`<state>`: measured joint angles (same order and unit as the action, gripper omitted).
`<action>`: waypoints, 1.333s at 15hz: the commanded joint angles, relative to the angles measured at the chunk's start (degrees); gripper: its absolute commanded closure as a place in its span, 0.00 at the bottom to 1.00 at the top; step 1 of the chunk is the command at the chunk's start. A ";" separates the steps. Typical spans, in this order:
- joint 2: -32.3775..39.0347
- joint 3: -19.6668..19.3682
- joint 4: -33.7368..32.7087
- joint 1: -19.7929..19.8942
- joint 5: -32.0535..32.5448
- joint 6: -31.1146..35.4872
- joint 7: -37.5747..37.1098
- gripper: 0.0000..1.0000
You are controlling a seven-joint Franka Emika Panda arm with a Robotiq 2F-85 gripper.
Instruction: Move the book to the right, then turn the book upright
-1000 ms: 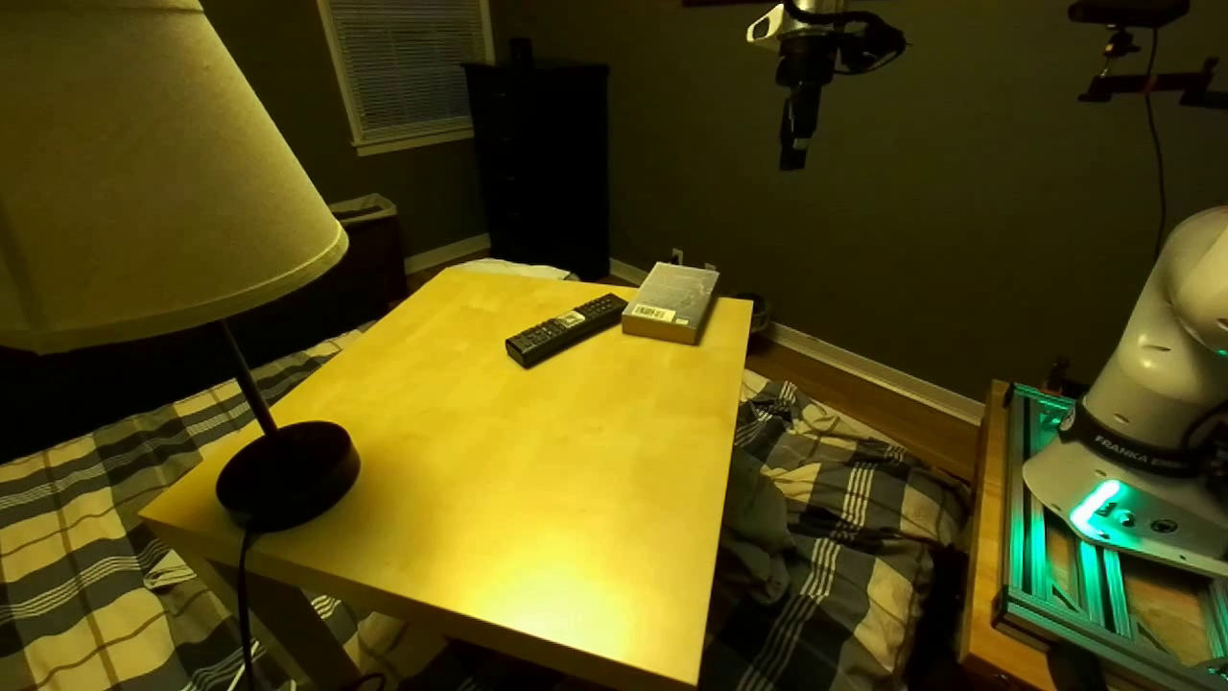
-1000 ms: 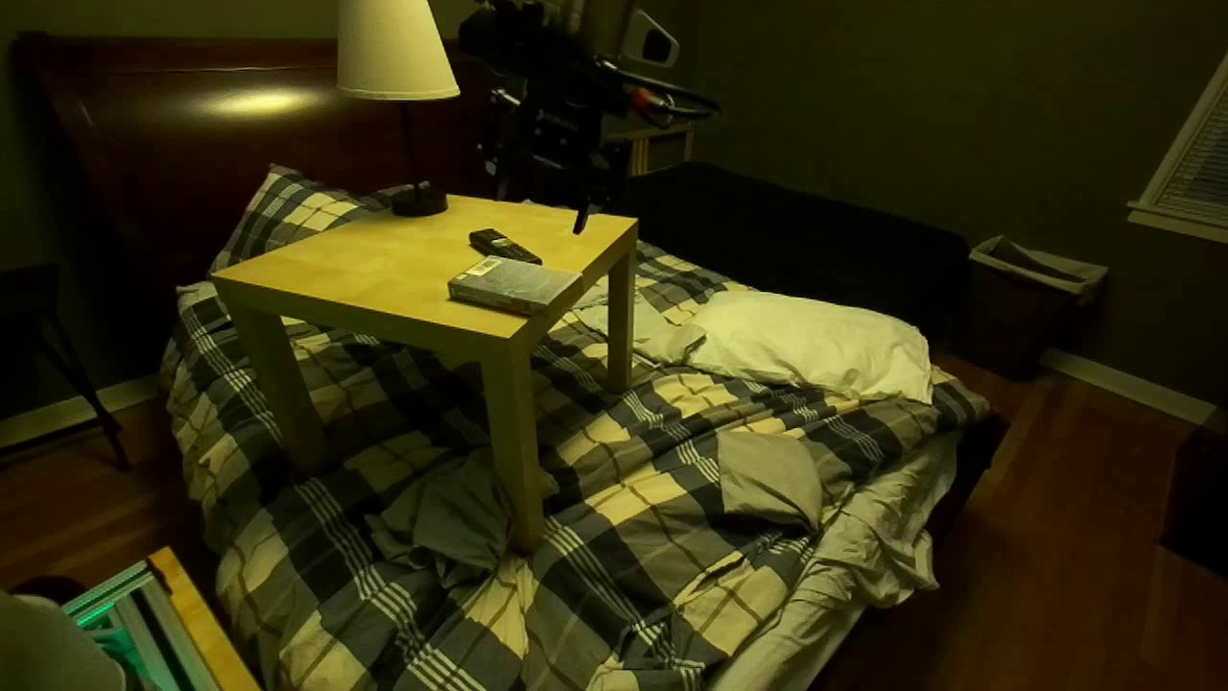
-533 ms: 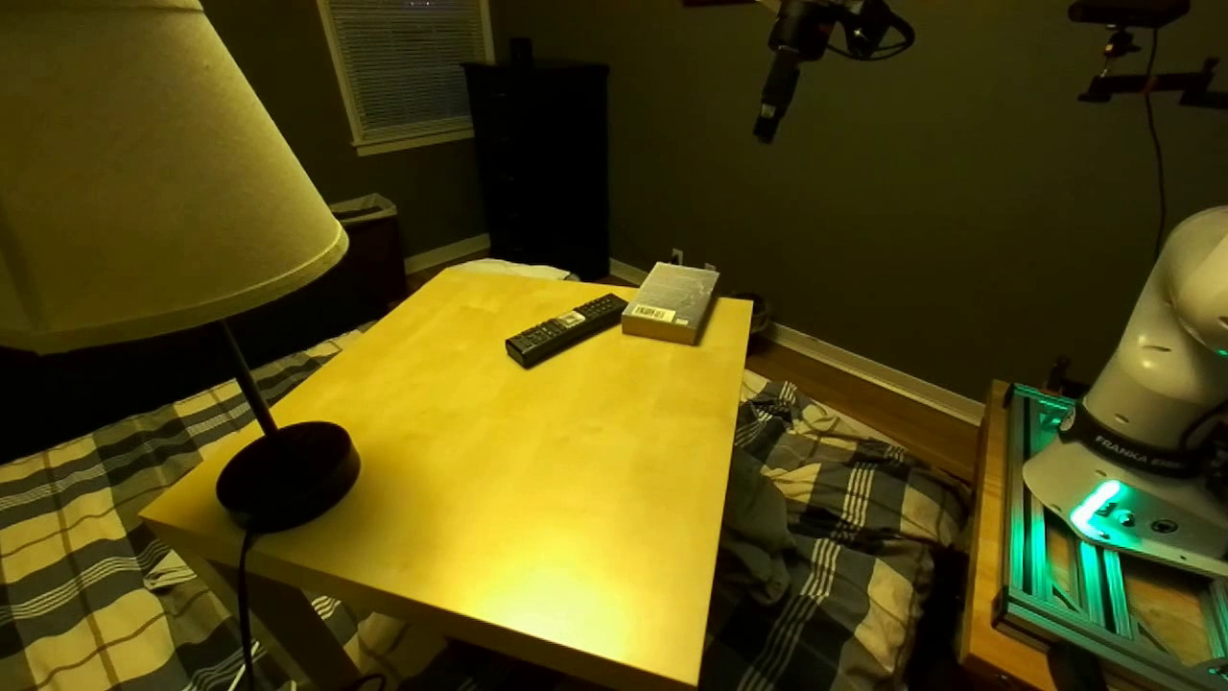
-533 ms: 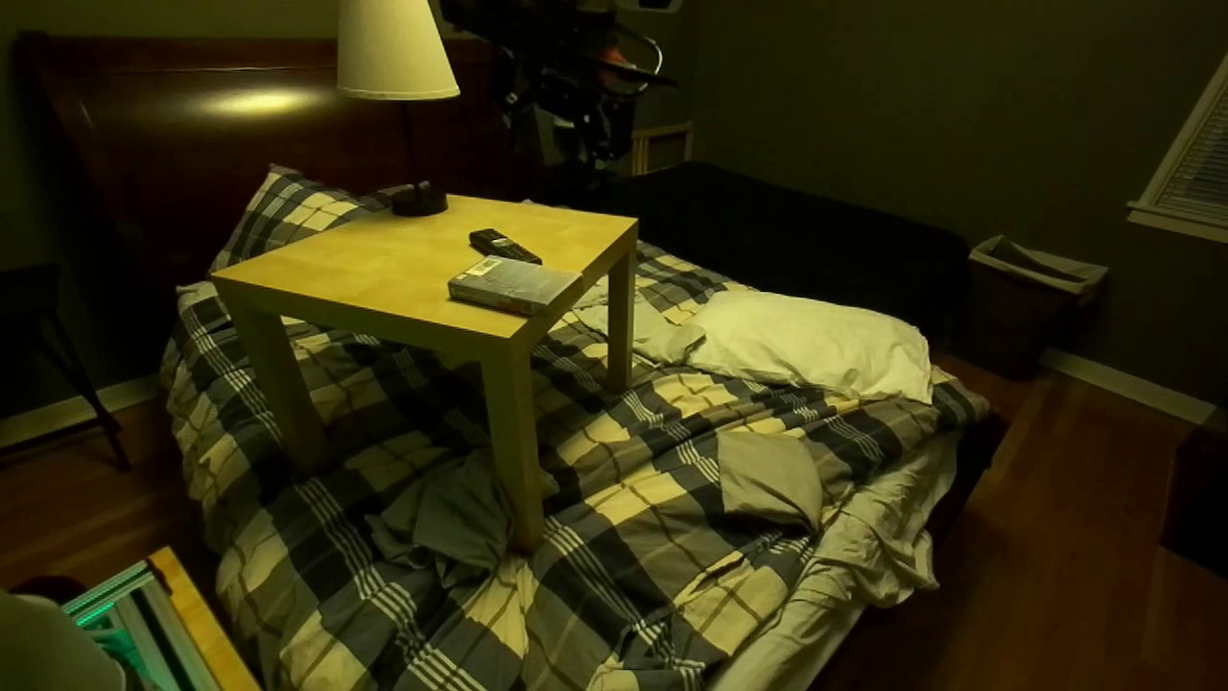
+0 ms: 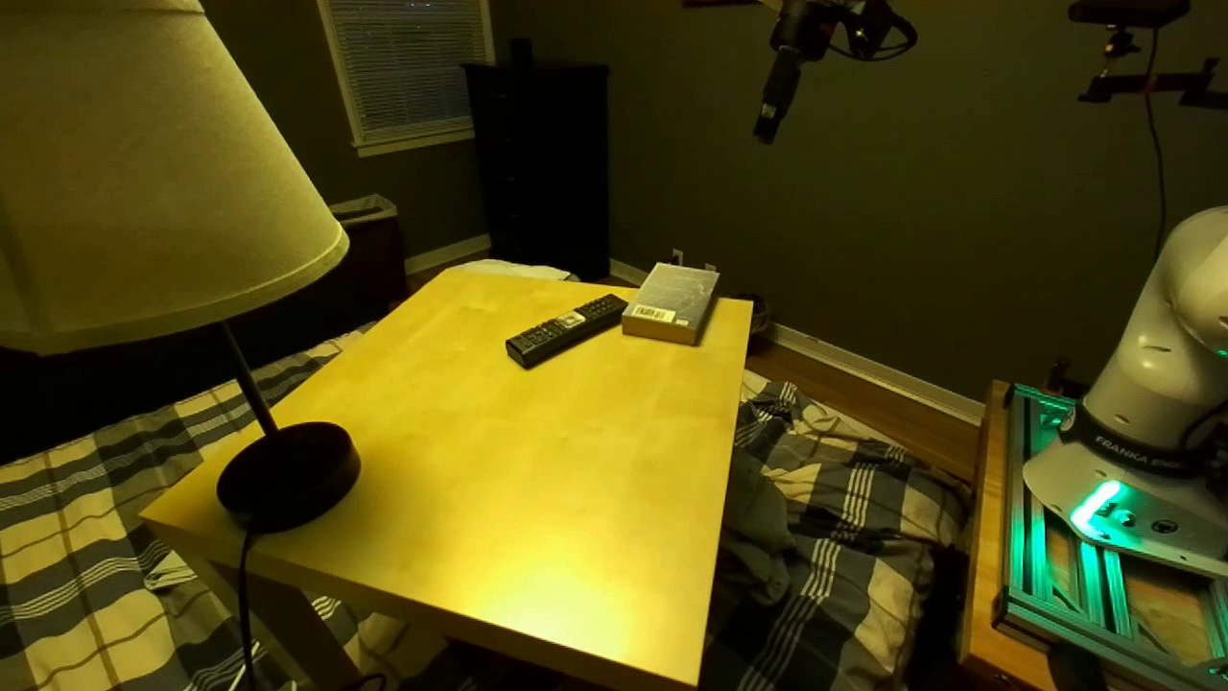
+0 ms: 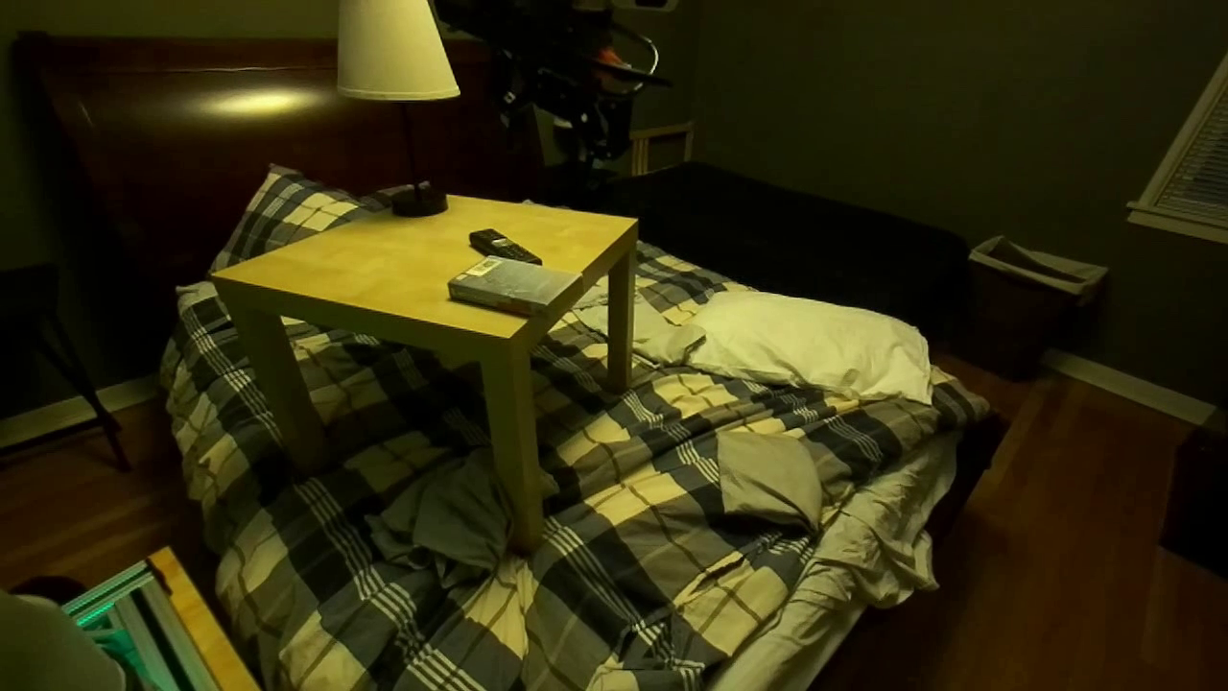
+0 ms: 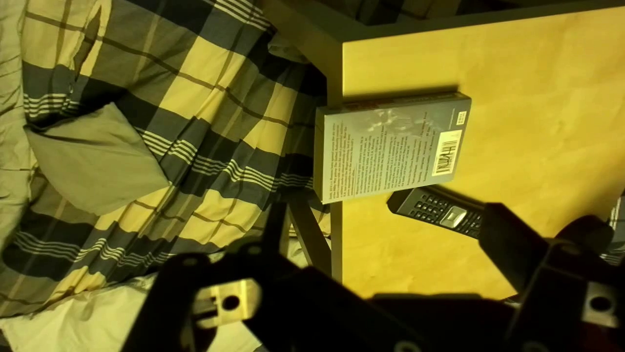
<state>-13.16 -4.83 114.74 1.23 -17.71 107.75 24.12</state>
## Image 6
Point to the white pillow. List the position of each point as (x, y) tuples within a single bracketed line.
[(807, 343)]

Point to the thick paperback book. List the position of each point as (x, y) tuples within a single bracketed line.
[(512, 287)]

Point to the wooden platform board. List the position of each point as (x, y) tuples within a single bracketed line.
[(205, 626)]

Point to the white shelf unit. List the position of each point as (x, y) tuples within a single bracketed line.
[(658, 148)]

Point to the black chair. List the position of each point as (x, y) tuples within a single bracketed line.
[(53, 330)]

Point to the black remote control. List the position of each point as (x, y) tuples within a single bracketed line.
[(502, 246)]

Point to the dark wooden headboard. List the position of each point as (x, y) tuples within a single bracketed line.
[(157, 167)]

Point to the dark sofa bed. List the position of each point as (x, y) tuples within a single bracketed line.
[(791, 245)]

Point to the white bed sheet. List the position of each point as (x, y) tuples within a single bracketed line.
[(885, 539)]

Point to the plaid duvet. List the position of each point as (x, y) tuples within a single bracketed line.
[(615, 513)]

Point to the white framed window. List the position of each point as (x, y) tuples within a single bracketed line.
[(1197, 167)]

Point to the light wooden side table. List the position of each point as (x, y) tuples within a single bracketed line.
[(387, 273)]

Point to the dark wicker basket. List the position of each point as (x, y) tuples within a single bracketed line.
[(1029, 307)]

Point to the table lamp with cream shade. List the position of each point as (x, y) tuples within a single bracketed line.
[(393, 52)]

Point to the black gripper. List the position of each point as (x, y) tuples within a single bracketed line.
[(558, 130)]

